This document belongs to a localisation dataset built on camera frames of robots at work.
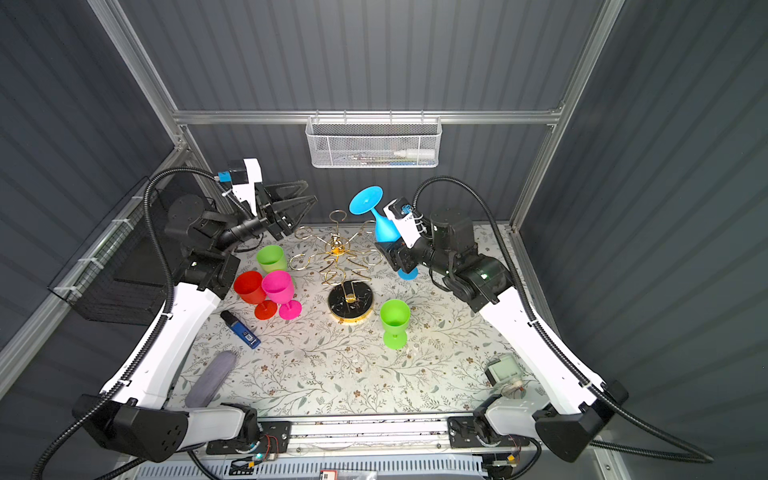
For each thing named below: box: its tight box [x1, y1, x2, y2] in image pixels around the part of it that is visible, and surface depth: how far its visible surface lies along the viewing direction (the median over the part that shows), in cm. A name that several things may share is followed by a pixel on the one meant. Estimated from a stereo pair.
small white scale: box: [484, 354, 524, 387], surface depth 80 cm
